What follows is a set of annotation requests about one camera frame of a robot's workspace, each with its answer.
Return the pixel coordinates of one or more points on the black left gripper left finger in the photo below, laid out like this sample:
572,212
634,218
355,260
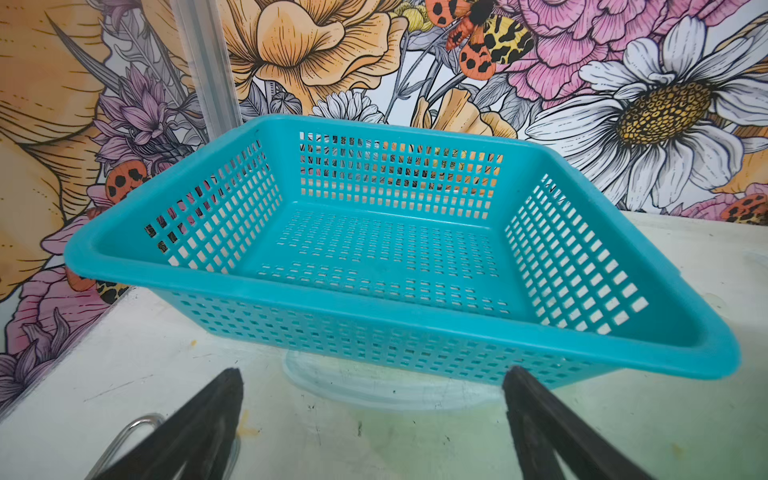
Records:
199,441

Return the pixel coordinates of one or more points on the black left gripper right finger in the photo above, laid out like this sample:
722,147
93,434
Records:
546,432

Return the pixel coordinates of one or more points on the clear plastic lid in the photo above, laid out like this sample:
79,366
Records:
375,387

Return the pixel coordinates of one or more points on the teal plastic basket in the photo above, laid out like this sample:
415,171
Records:
440,253

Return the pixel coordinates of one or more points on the left aluminium frame post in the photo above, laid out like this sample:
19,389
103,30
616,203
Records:
201,32

